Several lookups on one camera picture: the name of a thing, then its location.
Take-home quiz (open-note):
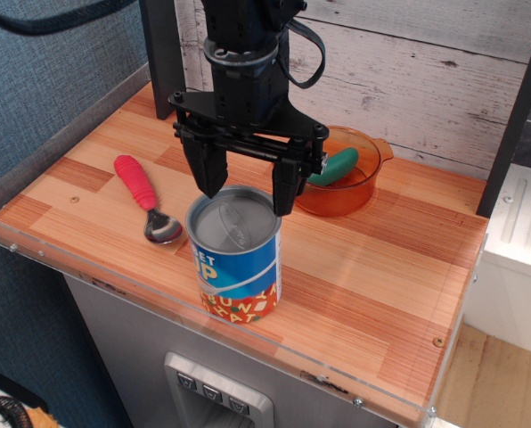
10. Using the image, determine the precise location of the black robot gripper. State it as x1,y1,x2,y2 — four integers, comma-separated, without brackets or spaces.
168,38,329,217

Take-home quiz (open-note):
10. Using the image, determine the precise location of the green toy cucumber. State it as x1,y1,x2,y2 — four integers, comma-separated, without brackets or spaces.
307,147,359,186

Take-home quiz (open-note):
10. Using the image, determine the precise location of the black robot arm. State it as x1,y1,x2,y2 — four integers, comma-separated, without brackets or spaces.
169,1,329,217

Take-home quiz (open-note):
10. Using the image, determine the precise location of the orange transparent plastic bowl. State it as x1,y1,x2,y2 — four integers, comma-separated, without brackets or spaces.
296,126,394,217

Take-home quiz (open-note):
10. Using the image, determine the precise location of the blue alphabet soup can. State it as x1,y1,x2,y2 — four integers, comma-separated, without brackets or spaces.
185,185,282,324

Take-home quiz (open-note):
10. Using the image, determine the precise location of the clear acrylic table guard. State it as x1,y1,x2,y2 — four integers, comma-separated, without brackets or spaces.
0,68,487,427

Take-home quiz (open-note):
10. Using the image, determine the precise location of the grey toy fridge cabinet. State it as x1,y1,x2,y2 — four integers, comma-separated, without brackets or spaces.
66,277,392,427

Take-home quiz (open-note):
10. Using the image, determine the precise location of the silver dispenser button panel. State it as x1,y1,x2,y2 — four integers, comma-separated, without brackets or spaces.
164,352,275,427

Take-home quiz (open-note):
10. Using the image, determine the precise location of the white toy appliance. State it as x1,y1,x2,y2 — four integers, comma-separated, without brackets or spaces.
464,165,531,351

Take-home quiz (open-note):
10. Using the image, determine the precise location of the black and orange object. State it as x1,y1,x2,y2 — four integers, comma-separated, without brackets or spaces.
0,374,61,427

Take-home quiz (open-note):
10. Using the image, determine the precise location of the red handled metal spoon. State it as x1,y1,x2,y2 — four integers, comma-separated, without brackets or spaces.
114,154,183,244

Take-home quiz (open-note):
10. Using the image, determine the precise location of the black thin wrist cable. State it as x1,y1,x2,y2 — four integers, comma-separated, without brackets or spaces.
287,18,327,89

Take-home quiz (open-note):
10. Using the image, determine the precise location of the dark left frame post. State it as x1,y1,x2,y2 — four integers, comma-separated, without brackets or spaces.
139,0,186,119

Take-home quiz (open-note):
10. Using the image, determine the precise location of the dark frame post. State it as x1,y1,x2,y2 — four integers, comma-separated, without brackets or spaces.
476,56,531,218
139,0,186,119

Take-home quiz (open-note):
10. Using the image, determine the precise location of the black braided cable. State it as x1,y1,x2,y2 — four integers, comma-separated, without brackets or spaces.
0,0,140,37

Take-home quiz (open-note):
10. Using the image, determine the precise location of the dark right frame post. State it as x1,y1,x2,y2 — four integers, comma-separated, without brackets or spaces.
476,56,531,218

